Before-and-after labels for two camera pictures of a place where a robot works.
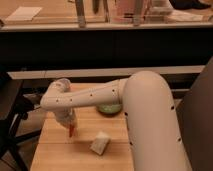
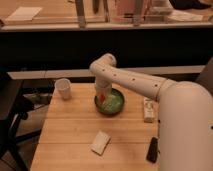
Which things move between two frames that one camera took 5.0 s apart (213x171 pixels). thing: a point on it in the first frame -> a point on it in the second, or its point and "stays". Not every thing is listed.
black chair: [14, 106] stays
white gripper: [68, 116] -> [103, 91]
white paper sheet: [24, 13] stays
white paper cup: [63, 85] stays
